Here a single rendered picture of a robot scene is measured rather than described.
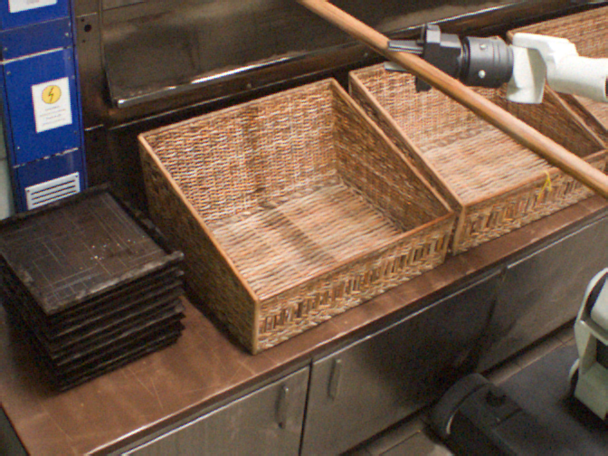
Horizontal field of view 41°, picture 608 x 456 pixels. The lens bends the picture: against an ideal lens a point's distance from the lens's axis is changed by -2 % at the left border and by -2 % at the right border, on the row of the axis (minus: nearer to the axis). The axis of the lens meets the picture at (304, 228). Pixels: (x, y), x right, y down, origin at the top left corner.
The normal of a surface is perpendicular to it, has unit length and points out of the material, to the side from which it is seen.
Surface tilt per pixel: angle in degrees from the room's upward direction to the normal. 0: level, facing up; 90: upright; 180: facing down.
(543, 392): 0
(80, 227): 0
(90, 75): 90
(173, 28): 70
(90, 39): 90
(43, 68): 90
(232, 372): 0
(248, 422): 90
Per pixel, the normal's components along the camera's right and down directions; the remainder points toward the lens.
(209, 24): 0.58, 0.24
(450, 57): 0.04, 0.62
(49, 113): 0.59, 0.54
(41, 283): 0.08, -0.78
